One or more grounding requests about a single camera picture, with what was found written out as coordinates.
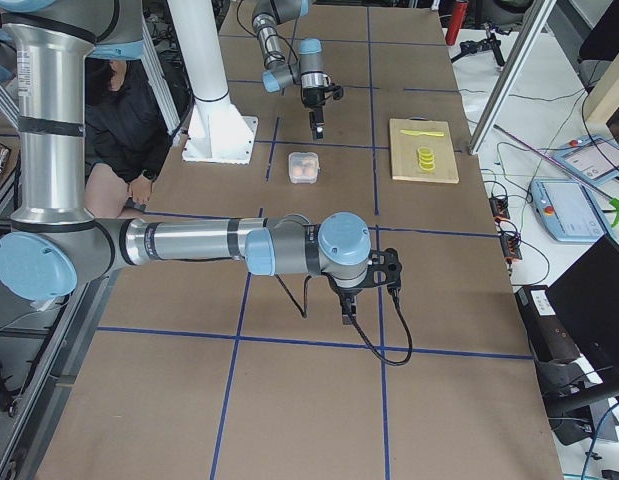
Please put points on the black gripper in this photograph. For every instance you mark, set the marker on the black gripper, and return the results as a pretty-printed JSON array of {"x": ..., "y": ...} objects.
[
  {"x": 311, "y": 97},
  {"x": 345, "y": 291}
]

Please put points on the clear plastic egg box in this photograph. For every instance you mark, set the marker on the clear plastic egg box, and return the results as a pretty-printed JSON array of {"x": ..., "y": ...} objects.
[{"x": 304, "y": 160}]

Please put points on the black box device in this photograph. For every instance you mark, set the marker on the black box device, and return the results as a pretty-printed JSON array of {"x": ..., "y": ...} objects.
[{"x": 549, "y": 339}]

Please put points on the yellow plastic knife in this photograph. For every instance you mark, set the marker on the yellow plastic knife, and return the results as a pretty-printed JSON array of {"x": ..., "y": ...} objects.
[{"x": 416, "y": 133}]

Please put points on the wooden cutting board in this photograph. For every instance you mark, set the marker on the wooden cutting board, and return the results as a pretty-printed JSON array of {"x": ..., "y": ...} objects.
[{"x": 404, "y": 157}]

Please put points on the orange black usb hub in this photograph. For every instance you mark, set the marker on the orange black usb hub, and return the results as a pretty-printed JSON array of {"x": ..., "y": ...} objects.
[{"x": 509, "y": 235}]

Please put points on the red bottle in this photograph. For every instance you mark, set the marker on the red bottle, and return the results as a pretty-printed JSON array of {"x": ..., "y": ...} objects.
[{"x": 456, "y": 21}]

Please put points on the seated person in black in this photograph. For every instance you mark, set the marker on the seated person in black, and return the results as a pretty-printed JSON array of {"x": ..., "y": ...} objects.
[{"x": 126, "y": 137}]

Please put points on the black tripod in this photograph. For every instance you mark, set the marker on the black tripod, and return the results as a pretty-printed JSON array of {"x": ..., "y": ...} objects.
[{"x": 489, "y": 43}]

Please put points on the teach pendant near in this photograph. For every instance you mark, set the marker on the teach pendant near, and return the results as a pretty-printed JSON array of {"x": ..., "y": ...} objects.
[{"x": 567, "y": 211}]

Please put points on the teach pendant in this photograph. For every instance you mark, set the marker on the teach pendant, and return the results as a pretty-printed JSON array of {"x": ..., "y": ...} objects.
[
  {"x": 596, "y": 158},
  {"x": 567, "y": 211}
]

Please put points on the black monitor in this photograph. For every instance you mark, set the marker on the black monitor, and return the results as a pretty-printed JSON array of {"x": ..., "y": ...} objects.
[{"x": 585, "y": 299}]

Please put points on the green tipped grabber stick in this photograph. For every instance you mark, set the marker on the green tipped grabber stick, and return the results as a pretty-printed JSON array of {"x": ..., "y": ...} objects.
[{"x": 613, "y": 201}]

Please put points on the teach pendant far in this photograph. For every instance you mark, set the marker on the teach pendant far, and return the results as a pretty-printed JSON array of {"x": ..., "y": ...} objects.
[{"x": 596, "y": 158}]

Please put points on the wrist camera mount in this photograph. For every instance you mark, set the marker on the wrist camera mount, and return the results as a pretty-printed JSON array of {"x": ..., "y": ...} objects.
[
  {"x": 385, "y": 270},
  {"x": 336, "y": 92}
]

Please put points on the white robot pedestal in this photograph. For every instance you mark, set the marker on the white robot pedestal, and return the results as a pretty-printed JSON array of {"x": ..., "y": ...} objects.
[{"x": 217, "y": 132}]

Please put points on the aluminium frame post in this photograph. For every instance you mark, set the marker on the aluminium frame post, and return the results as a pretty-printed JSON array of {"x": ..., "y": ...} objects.
[{"x": 531, "y": 28}]

